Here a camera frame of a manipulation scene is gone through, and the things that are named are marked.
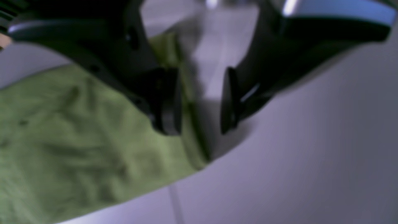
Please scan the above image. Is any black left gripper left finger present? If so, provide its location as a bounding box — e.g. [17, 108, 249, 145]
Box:
[1, 0, 182, 136]

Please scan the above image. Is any green T-shirt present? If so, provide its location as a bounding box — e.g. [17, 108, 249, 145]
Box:
[0, 32, 211, 224]

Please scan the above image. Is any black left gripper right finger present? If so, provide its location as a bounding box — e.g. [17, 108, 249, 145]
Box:
[220, 0, 397, 135]

